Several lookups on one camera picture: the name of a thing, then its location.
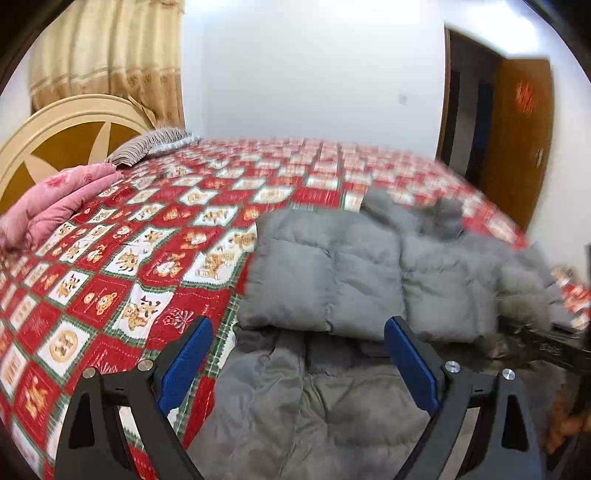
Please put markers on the brown wooden door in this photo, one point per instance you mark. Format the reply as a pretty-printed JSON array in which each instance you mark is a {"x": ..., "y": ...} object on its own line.
[{"x": 519, "y": 142}]

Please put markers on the pink folded quilt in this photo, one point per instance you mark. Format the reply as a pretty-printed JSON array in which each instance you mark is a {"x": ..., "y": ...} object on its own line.
[{"x": 33, "y": 218}]

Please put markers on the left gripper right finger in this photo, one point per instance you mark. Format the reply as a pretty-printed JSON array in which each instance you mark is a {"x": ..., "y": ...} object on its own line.
[{"x": 504, "y": 444}]

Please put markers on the striped grey pillow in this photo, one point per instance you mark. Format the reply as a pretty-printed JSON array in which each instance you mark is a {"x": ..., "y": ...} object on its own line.
[{"x": 153, "y": 143}]

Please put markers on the grey puffer jacket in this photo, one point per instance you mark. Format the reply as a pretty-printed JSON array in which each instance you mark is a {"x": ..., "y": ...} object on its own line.
[{"x": 309, "y": 390}]

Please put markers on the beige curtain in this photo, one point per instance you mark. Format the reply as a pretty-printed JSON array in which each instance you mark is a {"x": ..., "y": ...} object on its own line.
[{"x": 128, "y": 49}]

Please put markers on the cream wooden headboard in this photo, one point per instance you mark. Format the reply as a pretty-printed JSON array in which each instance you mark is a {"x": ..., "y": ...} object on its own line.
[{"x": 78, "y": 130}]

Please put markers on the red patchwork bedspread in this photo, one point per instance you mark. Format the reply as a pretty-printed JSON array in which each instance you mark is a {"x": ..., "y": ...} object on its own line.
[{"x": 171, "y": 241}]

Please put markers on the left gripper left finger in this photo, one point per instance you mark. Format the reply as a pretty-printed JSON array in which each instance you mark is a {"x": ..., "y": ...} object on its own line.
[{"x": 92, "y": 444}]

